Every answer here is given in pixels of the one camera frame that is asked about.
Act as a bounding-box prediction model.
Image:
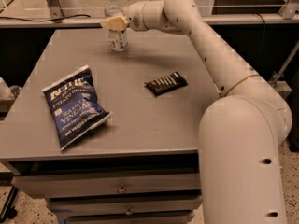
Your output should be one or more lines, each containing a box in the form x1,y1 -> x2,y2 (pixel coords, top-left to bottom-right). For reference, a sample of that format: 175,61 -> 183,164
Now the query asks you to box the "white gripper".
100,1 -> 148,31

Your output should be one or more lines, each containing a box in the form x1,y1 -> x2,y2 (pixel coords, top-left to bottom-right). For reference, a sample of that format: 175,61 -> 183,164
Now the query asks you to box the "clear plastic water bottle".
104,0 -> 128,52

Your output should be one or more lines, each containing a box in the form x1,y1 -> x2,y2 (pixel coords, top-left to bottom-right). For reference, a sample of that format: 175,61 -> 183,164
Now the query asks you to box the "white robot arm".
101,0 -> 292,224

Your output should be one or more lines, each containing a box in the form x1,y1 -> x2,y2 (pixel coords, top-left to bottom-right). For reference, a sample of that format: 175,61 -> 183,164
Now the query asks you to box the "blue potato chip bag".
42,65 -> 112,150

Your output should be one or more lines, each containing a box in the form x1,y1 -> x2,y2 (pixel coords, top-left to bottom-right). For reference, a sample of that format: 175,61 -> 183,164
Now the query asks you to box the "black snack bar wrapper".
144,72 -> 188,96

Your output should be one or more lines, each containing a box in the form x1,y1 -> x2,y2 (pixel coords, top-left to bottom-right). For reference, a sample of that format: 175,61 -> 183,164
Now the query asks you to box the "white object left edge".
0,77 -> 11,100

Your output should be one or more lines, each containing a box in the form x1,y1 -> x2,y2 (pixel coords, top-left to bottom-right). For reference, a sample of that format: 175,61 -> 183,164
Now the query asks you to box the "grey drawer cabinet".
0,29 -> 217,224

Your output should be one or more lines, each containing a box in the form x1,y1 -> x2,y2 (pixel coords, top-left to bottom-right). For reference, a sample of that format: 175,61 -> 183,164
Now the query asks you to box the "top grey drawer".
12,173 -> 200,199

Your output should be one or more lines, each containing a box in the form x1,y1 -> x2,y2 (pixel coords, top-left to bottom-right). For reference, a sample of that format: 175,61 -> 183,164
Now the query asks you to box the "grey drawer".
48,192 -> 202,217
67,211 -> 195,224
12,173 -> 200,199

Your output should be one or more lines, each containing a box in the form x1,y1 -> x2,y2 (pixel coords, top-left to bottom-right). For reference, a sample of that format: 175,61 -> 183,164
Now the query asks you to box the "middle grey drawer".
48,192 -> 202,217

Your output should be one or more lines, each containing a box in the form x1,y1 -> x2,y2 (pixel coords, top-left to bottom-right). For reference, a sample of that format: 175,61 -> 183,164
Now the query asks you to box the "bottom grey drawer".
67,211 -> 195,224

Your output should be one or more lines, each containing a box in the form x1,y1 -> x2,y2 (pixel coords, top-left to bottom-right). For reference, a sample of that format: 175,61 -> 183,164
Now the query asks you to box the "black cable on rail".
0,13 -> 92,23

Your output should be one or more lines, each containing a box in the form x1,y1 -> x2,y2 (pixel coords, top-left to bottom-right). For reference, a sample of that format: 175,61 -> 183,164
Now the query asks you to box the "grey metal rail frame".
0,0 -> 299,33

